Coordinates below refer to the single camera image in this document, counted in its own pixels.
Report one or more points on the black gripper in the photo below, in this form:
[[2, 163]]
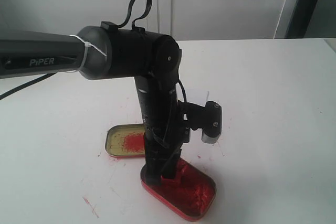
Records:
[[163, 146]]

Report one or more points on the red plastic stamp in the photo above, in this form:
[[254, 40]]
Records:
[[173, 178]]

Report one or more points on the red ink pad tin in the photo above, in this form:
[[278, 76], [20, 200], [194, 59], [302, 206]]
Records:
[[190, 194]]

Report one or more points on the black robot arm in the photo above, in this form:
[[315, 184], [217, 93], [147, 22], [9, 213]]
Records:
[[108, 52]]

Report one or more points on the gold tin lid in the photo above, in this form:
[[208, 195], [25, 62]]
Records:
[[125, 141]]

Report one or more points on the white paper sheet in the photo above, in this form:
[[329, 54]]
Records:
[[197, 96]]

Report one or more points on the white cabinet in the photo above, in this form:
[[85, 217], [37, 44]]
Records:
[[183, 19]]

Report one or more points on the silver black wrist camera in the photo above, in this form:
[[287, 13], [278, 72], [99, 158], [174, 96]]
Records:
[[208, 118]]

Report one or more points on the dark door frame post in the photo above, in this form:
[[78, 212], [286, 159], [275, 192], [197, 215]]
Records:
[[300, 18]]

